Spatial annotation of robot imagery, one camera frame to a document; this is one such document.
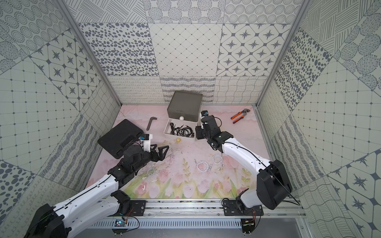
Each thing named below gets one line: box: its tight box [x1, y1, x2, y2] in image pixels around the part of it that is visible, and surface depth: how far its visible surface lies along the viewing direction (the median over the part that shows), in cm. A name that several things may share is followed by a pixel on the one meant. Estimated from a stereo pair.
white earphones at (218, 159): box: [213, 152, 225, 171], surface depth 93 cm
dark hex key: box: [146, 116, 158, 131], surface depth 113 cm
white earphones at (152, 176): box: [141, 165, 159, 191], surface depth 87 cm
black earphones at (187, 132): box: [180, 126, 195, 138], surface depth 96 cm
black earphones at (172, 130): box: [169, 121, 177, 135], surface depth 97 cm
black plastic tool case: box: [97, 119, 144, 160], surface depth 97 cm
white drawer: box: [163, 118, 198, 140], surface depth 97 cm
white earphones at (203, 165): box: [193, 158, 213, 173], surface depth 90 cm
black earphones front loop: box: [179, 126, 195, 138], surface depth 97 cm
